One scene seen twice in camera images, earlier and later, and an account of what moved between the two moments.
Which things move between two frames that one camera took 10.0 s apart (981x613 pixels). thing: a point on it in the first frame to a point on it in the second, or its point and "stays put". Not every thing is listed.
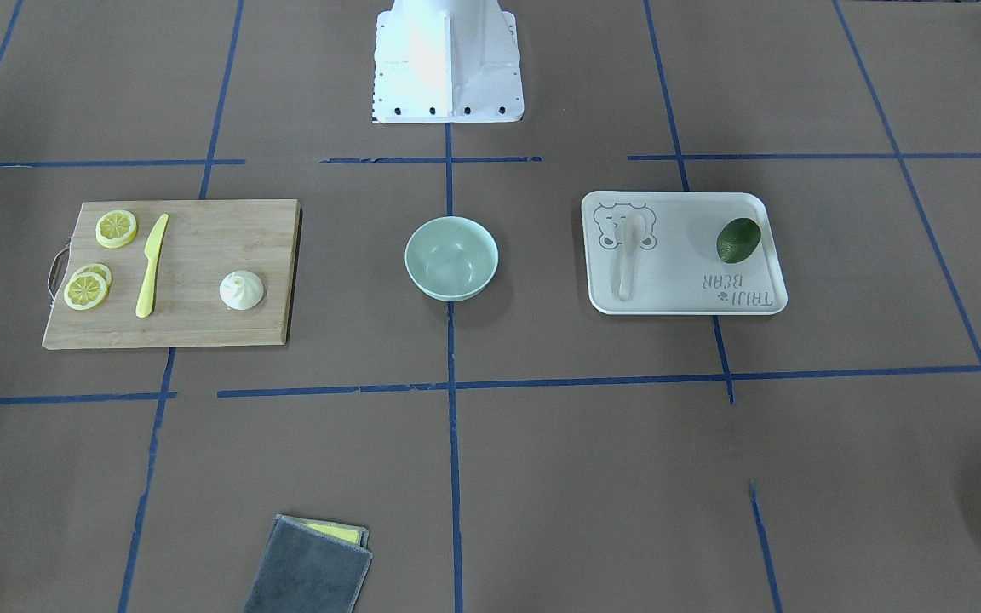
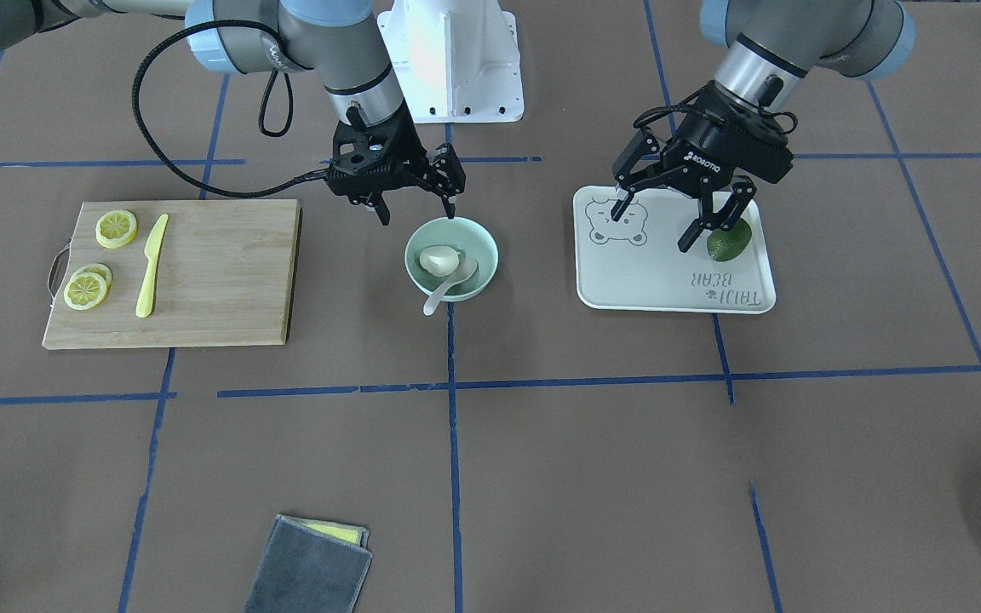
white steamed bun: (241, 289) to (440, 260)
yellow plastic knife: (152, 252) stays put
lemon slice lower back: (94, 268) stays put
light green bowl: (450, 258) stays put
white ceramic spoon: (634, 226) to (465, 270)
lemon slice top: (116, 228) stays put
